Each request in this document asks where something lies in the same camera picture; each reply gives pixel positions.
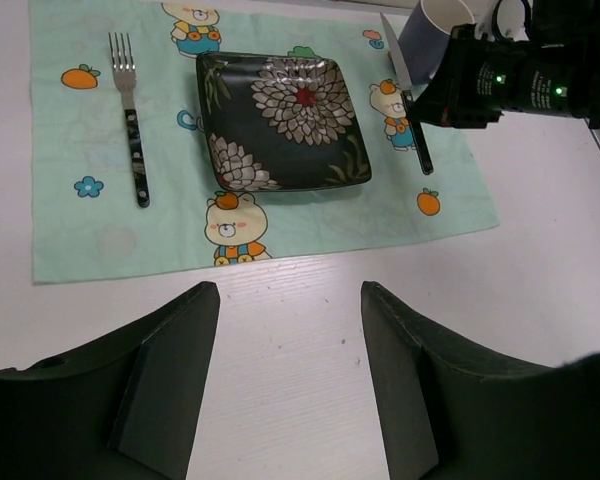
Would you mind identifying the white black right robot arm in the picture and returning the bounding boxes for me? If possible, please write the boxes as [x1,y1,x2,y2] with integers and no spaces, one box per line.
[407,1,600,130]

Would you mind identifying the purple ceramic mug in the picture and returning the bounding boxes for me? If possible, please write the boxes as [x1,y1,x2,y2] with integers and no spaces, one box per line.
[398,0,475,85]

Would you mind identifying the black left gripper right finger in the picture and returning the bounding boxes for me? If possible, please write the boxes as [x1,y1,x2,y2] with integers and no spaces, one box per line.
[361,282,600,479]

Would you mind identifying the green cartoon print cloth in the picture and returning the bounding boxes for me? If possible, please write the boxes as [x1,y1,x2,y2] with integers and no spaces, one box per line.
[29,1,499,283]

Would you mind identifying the steel fork patterned handle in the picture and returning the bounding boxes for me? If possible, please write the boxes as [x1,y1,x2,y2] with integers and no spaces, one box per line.
[108,32,151,208]

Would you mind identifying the dark floral rectangular plate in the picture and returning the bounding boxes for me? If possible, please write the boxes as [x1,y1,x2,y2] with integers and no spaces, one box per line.
[196,52,372,193]

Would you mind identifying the steel knife patterned handle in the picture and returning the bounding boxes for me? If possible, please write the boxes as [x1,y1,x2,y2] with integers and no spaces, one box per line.
[379,13,434,175]

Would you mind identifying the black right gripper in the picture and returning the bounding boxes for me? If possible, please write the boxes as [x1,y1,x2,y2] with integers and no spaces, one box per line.
[406,25,575,128]

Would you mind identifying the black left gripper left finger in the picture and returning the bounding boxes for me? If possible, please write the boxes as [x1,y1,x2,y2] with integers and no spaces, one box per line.
[0,282,220,479]

